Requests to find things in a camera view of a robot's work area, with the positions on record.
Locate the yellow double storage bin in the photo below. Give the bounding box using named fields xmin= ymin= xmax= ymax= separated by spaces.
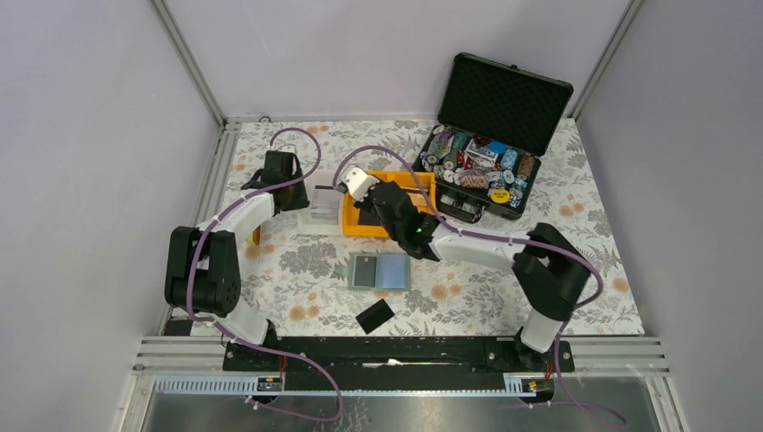
xmin=340 ymin=170 xmax=436 ymax=239

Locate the white storage bin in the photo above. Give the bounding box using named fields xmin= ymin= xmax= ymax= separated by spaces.
xmin=297 ymin=169 xmax=344 ymax=236

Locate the black credit card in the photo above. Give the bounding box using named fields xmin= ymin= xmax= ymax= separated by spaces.
xmin=355 ymin=299 xmax=395 ymax=335

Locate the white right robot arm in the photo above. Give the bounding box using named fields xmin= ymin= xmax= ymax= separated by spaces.
xmin=337 ymin=166 xmax=594 ymax=371

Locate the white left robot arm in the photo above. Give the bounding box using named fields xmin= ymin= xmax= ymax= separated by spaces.
xmin=164 ymin=150 xmax=310 ymax=370

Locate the floral table mat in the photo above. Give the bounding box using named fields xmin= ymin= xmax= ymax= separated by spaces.
xmin=217 ymin=119 xmax=643 ymax=336

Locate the orange poker chip stack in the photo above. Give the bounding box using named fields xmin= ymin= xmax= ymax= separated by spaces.
xmin=459 ymin=170 xmax=489 ymax=189

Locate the yellow big blind chip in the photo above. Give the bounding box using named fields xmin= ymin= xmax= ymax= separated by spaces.
xmin=489 ymin=188 xmax=511 ymax=204

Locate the black poker chip case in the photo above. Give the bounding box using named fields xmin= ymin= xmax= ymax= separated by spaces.
xmin=412 ymin=52 xmax=574 ymax=223

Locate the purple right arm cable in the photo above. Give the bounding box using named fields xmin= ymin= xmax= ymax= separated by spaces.
xmin=331 ymin=145 xmax=627 ymax=429

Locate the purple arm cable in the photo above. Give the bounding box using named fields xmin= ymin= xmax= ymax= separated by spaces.
xmin=185 ymin=127 xmax=346 ymax=423
xmin=331 ymin=145 xmax=627 ymax=429

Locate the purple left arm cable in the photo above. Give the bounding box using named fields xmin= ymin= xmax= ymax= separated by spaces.
xmin=185 ymin=127 xmax=346 ymax=423

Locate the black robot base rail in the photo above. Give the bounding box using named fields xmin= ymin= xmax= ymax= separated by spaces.
xmin=222 ymin=331 xmax=575 ymax=392

